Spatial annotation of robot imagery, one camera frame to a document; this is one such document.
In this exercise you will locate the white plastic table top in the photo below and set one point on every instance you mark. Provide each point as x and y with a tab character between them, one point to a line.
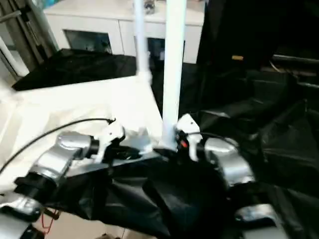
75	104

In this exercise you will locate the white plastic table leg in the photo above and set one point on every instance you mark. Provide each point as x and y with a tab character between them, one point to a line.
173	64
142	40

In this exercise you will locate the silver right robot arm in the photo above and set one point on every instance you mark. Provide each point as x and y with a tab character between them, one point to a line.
227	162

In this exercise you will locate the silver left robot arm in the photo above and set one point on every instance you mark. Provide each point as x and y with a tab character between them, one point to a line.
62	154

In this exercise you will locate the black plastic mat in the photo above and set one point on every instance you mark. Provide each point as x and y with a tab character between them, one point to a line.
269	124

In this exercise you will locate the small yellow label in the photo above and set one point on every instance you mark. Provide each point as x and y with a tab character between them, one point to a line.
237	58

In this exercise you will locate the white cabinet with glass doors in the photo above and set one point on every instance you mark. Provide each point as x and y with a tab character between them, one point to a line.
89	17

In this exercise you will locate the dark crumpled bundle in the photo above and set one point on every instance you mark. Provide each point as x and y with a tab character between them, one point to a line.
149	5

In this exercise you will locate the black bench with silver rail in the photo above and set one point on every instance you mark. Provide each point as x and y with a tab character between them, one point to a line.
296	64

